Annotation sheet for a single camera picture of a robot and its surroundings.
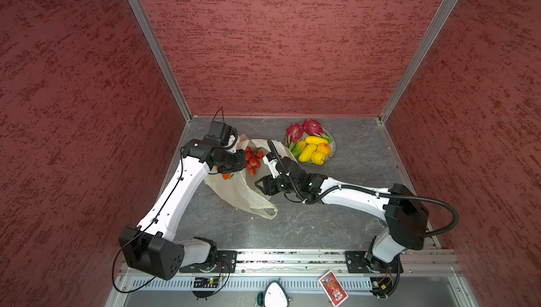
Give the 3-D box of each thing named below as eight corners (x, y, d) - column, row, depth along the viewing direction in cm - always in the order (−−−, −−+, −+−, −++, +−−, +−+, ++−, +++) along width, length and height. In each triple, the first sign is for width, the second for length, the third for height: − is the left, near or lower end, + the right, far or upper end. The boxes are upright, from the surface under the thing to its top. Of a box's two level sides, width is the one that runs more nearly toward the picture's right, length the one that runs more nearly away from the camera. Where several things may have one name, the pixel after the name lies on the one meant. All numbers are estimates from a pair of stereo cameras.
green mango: (290, 154, 105) (290, 150, 102) (298, 142, 110) (299, 138, 107) (297, 158, 103) (298, 154, 101) (305, 146, 108) (306, 142, 106)
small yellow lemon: (311, 166, 101) (313, 161, 97) (310, 156, 105) (311, 150, 101) (323, 166, 101) (325, 161, 97) (321, 156, 105) (323, 151, 101)
